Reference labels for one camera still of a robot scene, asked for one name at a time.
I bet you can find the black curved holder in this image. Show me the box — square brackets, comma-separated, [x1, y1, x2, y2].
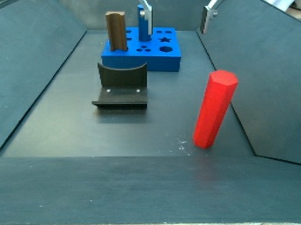
[93, 64, 148, 109]

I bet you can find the blue cylinder peg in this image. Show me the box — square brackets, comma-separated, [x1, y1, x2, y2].
[138, 4, 152, 41]

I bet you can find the brown notched peg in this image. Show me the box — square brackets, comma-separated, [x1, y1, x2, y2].
[106, 11, 128, 51]

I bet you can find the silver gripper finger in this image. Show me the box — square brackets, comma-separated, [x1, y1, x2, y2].
[140, 0, 153, 35]
[200, 0, 219, 34]

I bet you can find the blue shape board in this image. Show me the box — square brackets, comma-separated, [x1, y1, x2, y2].
[102, 27, 181, 72]

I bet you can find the red hexagon peg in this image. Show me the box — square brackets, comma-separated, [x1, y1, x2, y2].
[193, 70, 239, 149]

